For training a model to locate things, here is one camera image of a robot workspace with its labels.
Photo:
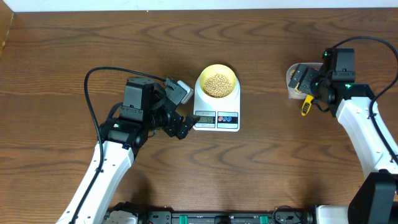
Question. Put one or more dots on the soybeans in bowl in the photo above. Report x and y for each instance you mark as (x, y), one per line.
(218, 86)

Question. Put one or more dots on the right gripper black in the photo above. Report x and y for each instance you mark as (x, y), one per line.
(309, 74)

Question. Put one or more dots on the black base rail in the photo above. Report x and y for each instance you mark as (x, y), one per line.
(126, 213)

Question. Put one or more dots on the pale yellow bowl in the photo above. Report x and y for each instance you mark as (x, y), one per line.
(217, 68)

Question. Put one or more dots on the clear plastic container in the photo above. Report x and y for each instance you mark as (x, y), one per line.
(293, 94)

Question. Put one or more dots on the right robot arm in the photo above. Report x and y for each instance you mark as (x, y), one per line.
(354, 106)

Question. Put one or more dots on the white digital kitchen scale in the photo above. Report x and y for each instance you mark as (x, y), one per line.
(217, 114)

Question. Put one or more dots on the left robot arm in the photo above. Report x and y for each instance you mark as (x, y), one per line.
(147, 107)

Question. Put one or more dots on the yellow measuring scoop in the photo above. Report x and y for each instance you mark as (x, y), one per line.
(307, 104)

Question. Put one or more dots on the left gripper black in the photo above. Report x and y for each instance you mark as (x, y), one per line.
(172, 129)

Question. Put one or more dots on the soybeans in container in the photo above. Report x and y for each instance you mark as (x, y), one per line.
(292, 73)

